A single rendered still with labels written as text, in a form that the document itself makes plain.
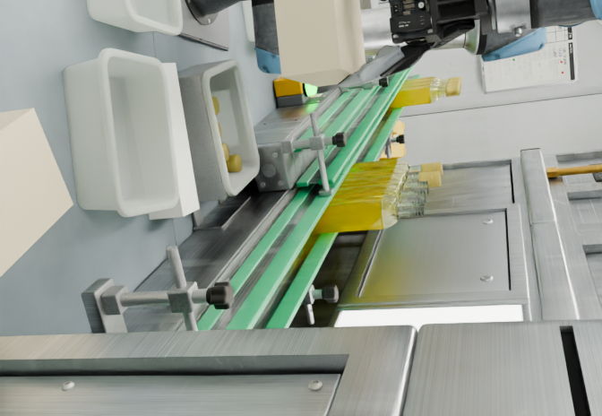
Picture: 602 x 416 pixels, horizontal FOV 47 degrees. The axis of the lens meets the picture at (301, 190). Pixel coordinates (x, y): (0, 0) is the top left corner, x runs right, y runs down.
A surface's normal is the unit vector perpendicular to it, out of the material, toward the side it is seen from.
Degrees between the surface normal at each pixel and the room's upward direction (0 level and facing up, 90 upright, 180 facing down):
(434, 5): 91
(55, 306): 0
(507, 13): 91
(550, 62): 89
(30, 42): 0
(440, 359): 90
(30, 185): 0
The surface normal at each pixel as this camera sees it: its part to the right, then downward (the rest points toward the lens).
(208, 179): -0.25, 0.32
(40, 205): 0.95, -0.08
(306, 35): -0.29, 0.07
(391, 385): -0.18, -0.94
